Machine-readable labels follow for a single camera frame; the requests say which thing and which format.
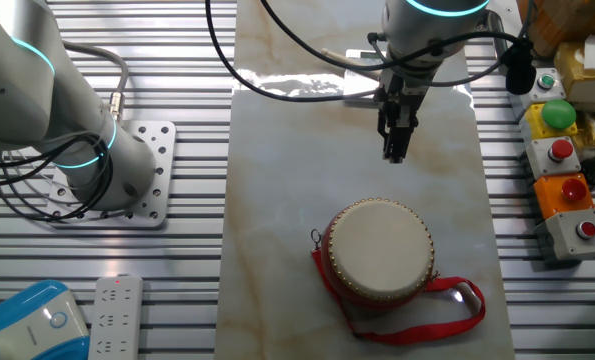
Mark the silver digital kitchen scale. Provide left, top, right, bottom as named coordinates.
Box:
left=343, top=48, right=396, bottom=109

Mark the yellow wrapped package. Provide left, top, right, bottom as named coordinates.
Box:
left=554, top=35, right=595, bottom=112

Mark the yellow box green mushroom button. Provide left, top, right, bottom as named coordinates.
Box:
left=519, top=98, right=579, bottom=144

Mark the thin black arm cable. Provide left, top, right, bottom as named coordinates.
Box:
left=204, top=0, right=381, bottom=104
left=259, top=0, right=528, bottom=72

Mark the orange plastic bag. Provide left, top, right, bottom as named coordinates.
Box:
left=516, top=0, right=595, bottom=59

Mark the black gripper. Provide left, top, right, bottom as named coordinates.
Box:
left=376, top=69, right=429, bottom=164

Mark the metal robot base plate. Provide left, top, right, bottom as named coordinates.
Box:
left=44, top=119, right=177, bottom=230

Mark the orange box red button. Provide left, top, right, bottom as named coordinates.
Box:
left=532, top=172, right=595, bottom=221

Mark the blue and white device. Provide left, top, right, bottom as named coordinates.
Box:
left=0, top=279, right=91, bottom=360

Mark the grey box red button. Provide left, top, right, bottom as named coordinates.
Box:
left=534, top=207, right=595, bottom=264
left=522, top=135, right=582, bottom=180

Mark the grey box small green button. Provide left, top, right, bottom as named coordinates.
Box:
left=507, top=67, right=568, bottom=121

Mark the red drum with white head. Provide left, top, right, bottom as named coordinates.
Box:
left=310, top=197, right=437, bottom=312

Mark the black foam microphone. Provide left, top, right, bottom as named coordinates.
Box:
left=500, top=39, right=537, bottom=96

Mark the thick grey robot cable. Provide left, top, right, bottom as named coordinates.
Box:
left=61, top=40, right=130, bottom=124

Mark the wooden drumstick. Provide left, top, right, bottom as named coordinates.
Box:
left=320, top=48, right=383, bottom=81

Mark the white power strip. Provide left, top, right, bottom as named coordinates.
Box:
left=87, top=273, right=144, bottom=360

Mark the grey metal bracket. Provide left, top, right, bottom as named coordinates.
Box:
left=484, top=8, right=509, bottom=64

